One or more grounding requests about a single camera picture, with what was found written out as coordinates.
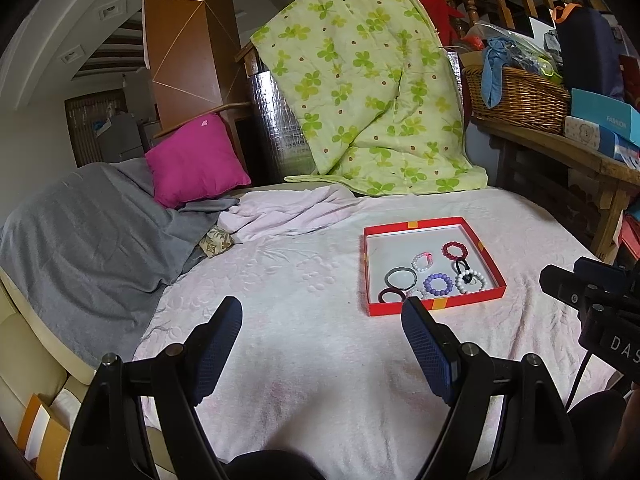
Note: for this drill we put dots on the cream bed base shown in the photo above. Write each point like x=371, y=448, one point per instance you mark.
x=30, y=340

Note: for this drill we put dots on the person's left leg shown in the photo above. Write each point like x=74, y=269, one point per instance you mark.
x=275, y=467

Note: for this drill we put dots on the person's right leg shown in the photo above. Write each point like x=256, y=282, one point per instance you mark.
x=595, y=435

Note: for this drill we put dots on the red cloth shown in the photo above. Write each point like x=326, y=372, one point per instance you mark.
x=440, y=15

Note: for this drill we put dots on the orange-brown wooden column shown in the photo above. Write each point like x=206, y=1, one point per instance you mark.
x=185, y=35

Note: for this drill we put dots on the blue cardboard box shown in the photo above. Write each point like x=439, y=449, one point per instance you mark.
x=605, y=110

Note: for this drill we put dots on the blue cloth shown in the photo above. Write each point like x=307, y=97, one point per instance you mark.
x=495, y=70

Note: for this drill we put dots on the white printed box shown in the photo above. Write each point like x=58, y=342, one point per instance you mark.
x=582, y=132

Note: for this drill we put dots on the dark red bangle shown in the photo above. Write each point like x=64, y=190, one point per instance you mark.
x=381, y=296

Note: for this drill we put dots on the brown bamboo screen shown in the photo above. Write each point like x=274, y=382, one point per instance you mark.
x=85, y=125

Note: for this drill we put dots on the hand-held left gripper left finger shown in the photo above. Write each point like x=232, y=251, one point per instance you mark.
x=220, y=350

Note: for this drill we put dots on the silver bangle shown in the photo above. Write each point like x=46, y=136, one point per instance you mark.
x=400, y=268

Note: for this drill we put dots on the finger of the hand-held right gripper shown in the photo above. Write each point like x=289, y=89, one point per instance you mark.
x=600, y=270
x=560, y=285

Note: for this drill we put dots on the beige patterned cloth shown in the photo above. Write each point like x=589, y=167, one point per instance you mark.
x=215, y=242

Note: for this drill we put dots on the wooden bench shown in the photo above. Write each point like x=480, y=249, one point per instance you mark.
x=550, y=145

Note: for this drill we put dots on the grey blanket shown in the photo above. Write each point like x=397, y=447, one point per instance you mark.
x=75, y=240

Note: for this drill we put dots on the navy bag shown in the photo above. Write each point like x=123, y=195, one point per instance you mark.
x=590, y=50

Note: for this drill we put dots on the magenta pillow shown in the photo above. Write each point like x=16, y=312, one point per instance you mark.
x=195, y=165

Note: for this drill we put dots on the red shallow cardboard box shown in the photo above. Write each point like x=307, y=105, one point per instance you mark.
x=395, y=255

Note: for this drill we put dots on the clear plastic bag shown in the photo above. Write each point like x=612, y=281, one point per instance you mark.
x=520, y=47

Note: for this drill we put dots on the pale pink embossed blanket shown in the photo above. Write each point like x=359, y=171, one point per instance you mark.
x=310, y=360

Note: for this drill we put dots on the green clover print quilt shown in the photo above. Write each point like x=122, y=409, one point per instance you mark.
x=360, y=85

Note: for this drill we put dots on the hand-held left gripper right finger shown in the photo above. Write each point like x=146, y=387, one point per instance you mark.
x=425, y=350

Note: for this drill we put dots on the wicker basket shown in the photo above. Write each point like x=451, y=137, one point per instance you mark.
x=525, y=105

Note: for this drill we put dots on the silver foil panel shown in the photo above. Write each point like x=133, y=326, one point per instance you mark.
x=275, y=125

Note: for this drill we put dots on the person's leg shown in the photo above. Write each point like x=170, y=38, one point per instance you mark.
x=275, y=467
x=595, y=435

